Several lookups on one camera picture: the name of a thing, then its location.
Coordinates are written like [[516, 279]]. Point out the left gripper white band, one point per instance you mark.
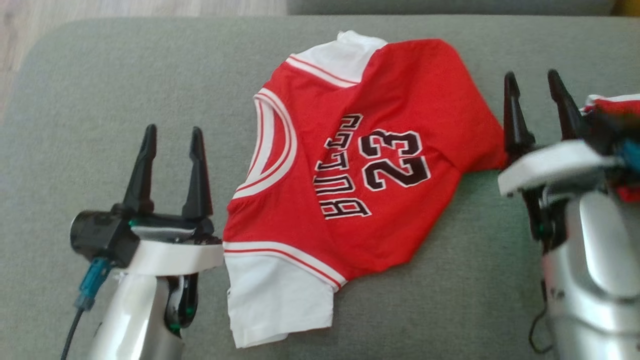
[[170, 255]]

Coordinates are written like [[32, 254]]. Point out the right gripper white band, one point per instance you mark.
[[550, 165]]

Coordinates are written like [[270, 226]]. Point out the red white-sleeved Bulls jersey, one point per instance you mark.
[[400, 90]]

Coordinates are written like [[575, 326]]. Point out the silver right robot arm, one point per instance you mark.
[[600, 260]]

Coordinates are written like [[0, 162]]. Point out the large grey sofa seat cushion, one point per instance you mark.
[[100, 75]]

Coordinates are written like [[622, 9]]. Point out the yellow sofa back cushion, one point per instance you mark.
[[629, 7]]

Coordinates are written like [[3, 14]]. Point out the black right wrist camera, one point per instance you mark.
[[600, 130]]

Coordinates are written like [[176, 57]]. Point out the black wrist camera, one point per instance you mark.
[[102, 235], [600, 130]]

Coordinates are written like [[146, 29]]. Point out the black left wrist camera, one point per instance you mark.
[[102, 235]]

